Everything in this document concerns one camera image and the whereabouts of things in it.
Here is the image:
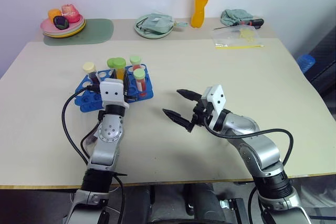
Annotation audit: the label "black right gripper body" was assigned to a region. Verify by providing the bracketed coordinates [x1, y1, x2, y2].
[191, 95, 214, 128]

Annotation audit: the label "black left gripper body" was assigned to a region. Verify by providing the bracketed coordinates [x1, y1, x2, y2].
[122, 87, 138, 103]

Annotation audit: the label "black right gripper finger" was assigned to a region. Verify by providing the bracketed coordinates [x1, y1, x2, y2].
[162, 108, 195, 133]
[176, 89, 203, 103]

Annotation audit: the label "green-capped orange test tube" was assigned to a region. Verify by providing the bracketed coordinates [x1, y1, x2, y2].
[112, 57, 127, 81]

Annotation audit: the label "pale-green-capped red test tube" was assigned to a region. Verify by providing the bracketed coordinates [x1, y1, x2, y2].
[129, 55, 143, 72]
[132, 68, 148, 97]

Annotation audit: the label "cream-capped dark red test tube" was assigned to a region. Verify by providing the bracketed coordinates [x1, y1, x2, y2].
[82, 61, 102, 85]

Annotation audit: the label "blue test tube rack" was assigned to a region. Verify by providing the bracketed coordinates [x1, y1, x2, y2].
[74, 63, 154, 113]

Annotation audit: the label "green table mat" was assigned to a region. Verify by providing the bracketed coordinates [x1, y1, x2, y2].
[43, 18, 114, 47]

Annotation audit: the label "pale green plate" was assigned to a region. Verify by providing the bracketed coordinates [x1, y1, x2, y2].
[134, 13, 175, 39]

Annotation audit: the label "black-rimmed glasses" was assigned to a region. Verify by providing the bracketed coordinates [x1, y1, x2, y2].
[135, 17, 150, 33]

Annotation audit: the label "yellow plate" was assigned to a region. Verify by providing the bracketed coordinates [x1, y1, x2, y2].
[43, 20, 87, 38]

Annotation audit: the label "pale green pouch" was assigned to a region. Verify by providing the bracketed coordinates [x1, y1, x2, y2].
[143, 12, 188, 34]

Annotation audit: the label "clear zip bag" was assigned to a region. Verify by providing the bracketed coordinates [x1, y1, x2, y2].
[212, 25, 266, 50]

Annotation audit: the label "dark purple toy fruit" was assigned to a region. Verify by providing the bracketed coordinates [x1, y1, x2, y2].
[52, 15, 70, 30]

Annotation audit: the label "pink plate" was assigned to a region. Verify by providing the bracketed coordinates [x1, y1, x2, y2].
[40, 14, 86, 36]

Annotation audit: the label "orange toy cup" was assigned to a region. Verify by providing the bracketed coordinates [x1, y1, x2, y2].
[47, 8, 62, 20]

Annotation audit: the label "dark rounded shape under table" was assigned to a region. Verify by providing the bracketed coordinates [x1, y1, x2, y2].
[150, 183, 227, 224]

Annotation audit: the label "orange soda bottle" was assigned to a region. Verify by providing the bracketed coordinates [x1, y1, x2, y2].
[190, 0, 213, 29]

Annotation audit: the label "green cloth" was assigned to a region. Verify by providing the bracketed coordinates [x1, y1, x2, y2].
[220, 8, 255, 26]

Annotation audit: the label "red and black screwdriver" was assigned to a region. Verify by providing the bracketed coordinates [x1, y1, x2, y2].
[213, 18, 265, 31]

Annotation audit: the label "black carbon-pattern chair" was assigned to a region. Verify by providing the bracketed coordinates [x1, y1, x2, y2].
[305, 27, 336, 97]

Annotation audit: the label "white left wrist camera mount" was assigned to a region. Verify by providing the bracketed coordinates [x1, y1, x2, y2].
[99, 79, 130, 110]

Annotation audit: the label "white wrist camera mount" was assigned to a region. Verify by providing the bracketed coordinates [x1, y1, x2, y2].
[201, 84, 227, 131]
[99, 79, 130, 110]

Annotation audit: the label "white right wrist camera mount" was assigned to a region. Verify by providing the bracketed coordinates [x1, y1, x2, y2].
[201, 84, 227, 131]

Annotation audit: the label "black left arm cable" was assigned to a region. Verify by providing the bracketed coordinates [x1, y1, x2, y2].
[61, 84, 103, 167]

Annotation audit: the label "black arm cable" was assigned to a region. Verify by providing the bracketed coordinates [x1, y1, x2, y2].
[203, 118, 295, 167]
[61, 84, 103, 167]

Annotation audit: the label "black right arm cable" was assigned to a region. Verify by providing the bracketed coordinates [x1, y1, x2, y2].
[203, 118, 295, 167]

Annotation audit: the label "metal bracket under table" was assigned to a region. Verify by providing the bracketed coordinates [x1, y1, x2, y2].
[219, 198, 245, 211]

